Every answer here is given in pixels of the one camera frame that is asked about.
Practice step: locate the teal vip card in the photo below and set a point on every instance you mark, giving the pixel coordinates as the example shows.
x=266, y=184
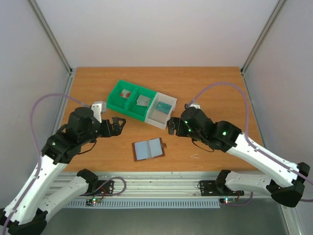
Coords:
x=166, y=108
x=159, y=107

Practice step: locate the left frame post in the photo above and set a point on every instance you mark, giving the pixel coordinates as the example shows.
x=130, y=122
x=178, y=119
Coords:
x=44, y=24

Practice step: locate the grey slotted cable duct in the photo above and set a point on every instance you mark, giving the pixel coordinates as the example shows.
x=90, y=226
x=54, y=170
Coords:
x=114, y=204

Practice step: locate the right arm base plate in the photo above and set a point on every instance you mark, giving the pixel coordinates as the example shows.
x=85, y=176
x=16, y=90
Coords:
x=209, y=188

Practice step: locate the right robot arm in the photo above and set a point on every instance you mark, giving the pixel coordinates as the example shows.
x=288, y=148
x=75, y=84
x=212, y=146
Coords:
x=282, y=181

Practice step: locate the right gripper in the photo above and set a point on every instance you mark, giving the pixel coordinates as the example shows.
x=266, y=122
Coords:
x=177, y=126

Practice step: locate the red patterned card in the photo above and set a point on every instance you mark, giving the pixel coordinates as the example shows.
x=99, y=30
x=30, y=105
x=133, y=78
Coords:
x=125, y=94

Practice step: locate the green bin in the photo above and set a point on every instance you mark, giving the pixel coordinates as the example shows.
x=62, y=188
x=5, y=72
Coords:
x=135, y=111
x=115, y=101

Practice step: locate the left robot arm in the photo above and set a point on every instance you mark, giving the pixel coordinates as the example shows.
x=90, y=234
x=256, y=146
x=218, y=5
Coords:
x=30, y=210

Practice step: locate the controller board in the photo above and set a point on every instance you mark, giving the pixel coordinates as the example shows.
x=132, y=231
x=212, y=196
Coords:
x=94, y=201
x=227, y=200

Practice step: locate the brown leather card holder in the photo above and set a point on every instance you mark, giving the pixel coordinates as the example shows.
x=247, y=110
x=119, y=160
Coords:
x=144, y=150

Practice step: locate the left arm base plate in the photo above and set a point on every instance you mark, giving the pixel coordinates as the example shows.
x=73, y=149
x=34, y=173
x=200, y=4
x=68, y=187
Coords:
x=101, y=188

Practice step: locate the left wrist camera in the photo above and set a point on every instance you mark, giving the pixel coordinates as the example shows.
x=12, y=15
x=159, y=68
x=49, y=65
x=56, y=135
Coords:
x=98, y=108

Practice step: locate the white floral card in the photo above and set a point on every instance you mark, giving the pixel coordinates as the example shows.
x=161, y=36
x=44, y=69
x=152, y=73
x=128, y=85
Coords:
x=142, y=101

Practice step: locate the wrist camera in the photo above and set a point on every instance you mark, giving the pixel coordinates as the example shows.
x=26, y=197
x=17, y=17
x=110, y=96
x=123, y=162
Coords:
x=195, y=105
x=98, y=108

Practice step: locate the left green bin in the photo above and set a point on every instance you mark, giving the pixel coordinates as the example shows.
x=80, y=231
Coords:
x=115, y=101

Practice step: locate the white bin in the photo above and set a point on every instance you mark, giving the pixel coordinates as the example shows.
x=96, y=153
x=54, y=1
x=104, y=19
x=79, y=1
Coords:
x=156, y=118

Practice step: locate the left controller board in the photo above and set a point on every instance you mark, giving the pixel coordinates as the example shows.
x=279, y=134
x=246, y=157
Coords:
x=94, y=201

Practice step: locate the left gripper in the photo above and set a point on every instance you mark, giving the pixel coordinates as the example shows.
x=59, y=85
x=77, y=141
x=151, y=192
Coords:
x=117, y=130

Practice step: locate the frame post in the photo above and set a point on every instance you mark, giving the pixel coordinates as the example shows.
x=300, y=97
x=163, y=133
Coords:
x=44, y=24
x=264, y=32

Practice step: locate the right controller board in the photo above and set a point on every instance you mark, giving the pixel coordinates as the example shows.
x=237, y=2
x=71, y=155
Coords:
x=227, y=200

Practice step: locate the right frame post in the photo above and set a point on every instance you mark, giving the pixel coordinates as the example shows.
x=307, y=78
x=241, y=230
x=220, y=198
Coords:
x=264, y=32

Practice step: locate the middle green bin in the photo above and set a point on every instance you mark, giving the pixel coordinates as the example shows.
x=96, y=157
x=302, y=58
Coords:
x=135, y=111

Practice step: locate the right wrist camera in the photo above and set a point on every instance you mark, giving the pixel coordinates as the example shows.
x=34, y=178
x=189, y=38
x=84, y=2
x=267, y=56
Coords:
x=195, y=105

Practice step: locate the aluminium rail frame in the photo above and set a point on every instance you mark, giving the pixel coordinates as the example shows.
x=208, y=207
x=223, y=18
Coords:
x=164, y=184

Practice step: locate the white vip card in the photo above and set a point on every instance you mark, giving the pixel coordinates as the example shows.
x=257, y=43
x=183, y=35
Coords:
x=148, y=100

